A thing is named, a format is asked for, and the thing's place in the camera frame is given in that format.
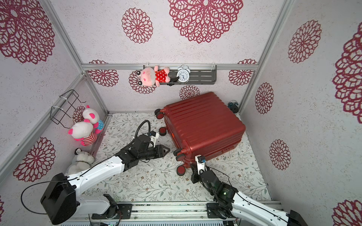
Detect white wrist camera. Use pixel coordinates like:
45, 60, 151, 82
150, 131, 160, 147
195, 155, 206, 175

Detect pink pig plush toy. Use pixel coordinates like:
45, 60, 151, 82
137, 66, 171, 87

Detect aluminium frame left rail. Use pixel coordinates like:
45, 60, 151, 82
0, 73, 85, 181

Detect grey metal wall shelf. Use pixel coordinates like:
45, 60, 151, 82
142, 64, 217, 85

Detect white fluffy dog plush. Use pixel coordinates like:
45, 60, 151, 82
65, 148, 95, 176

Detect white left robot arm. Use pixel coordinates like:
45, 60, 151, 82
41, 135, 170, 225

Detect red hard-shell suitcase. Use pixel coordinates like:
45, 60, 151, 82
154, 92, 246, 176

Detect black wire wall basket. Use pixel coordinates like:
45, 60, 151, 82
49, 89, 86, 129

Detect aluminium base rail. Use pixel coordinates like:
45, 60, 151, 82
90, 200, 283, 222

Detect aluminium frame rail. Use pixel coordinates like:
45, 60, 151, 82
0, 73, 85, 181
82, 63, 259, 71

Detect aluminium frame back rail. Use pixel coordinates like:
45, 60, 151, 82
82, 63, 259, 71

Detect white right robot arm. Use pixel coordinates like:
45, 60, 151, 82
191, 164, 307, 226

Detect white twin-bell alarm clock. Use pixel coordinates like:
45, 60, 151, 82
177, 65, 191, 83

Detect small teal round device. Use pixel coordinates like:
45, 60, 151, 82
227, 100, 239, 114

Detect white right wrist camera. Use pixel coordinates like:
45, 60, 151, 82
195, 155, 206, 175

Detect white plush red striped shirt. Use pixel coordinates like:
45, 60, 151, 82
68, 120, 97, 147

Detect white plush blue dotted shirt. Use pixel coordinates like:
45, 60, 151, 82
82, 105, 104, 134

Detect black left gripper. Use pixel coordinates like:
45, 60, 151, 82
139, 144, 171, 161

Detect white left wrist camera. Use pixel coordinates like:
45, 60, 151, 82
150, 131, 160, 147

